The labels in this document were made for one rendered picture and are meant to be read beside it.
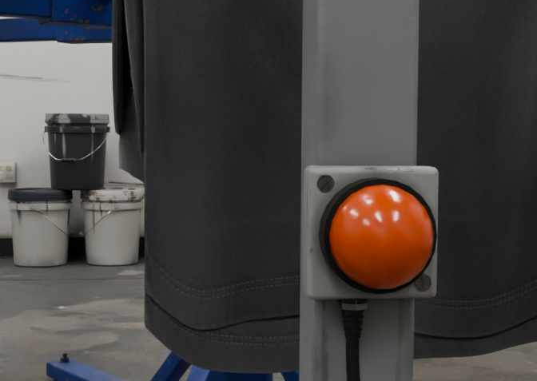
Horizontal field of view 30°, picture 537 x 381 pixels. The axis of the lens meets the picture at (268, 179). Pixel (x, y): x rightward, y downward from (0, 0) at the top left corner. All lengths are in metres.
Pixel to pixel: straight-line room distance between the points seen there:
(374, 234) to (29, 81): 5.01
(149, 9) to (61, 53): 4.66
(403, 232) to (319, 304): 0.06
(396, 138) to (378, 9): 0.05
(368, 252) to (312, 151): 0.06
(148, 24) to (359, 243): 0.35
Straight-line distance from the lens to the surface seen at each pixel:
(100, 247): 4.99
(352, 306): 0.38
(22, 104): 5.33
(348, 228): 0.35
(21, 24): 2.28
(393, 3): 0.39
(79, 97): 5.31
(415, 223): 0.35
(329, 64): 0.38
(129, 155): 0.75
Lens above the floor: 0.69
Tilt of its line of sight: 3 degrees down
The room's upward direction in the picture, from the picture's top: straight up
